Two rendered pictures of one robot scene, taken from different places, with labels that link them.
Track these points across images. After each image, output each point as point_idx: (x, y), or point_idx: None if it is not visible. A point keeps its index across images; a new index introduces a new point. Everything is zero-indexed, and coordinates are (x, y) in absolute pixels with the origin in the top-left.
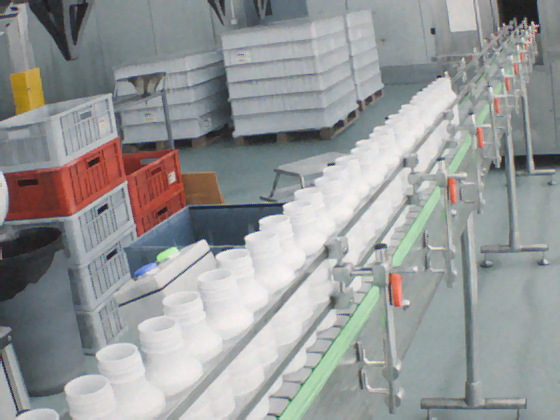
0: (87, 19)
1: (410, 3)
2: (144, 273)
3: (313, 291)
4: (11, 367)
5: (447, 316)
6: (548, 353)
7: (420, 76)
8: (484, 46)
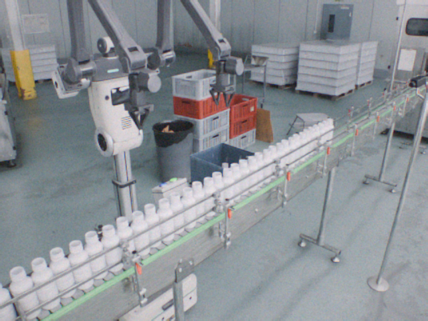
0: (146, 118)
1: None
2: (161, 185)
3: (206, 204)
4: (132, 190)
5: (336, 200)
6: (367, 234)
7: None
8: (390, 90)
